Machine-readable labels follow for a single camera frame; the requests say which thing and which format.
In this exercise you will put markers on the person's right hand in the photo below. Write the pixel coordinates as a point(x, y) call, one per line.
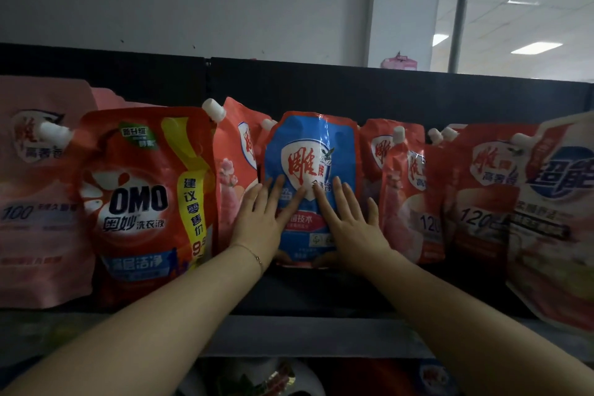
point(357, 242)

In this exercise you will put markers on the person's left hand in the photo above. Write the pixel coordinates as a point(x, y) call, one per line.
point(260, 228)

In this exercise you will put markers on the blue Diao detergent pouch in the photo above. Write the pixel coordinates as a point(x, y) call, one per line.
point(306, 145)

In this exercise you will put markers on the orange OMO detergent pouches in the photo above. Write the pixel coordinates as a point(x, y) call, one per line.
point(139, 159)

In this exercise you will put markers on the dark metal shelf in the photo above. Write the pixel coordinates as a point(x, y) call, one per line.
point(325, 85)

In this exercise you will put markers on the white Chaoneng detergent pouch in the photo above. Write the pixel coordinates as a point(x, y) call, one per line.
point(552, 233)

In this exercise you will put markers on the person's right forearm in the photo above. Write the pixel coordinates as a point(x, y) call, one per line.
point(487, 330)

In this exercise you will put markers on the person's left forearm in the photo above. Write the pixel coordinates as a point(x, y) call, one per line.
point(130, 330)

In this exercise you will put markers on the white detergent jug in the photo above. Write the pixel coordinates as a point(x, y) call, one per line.
point(255, 379)

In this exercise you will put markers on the pink bagged item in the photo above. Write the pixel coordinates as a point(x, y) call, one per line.
point(399, 62)

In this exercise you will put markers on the ceiling light panel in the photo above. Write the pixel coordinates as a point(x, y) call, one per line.
point(440, 39)
point(537, 48)

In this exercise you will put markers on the grey vertical pole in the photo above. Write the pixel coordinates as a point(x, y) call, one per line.
point(461, 6)

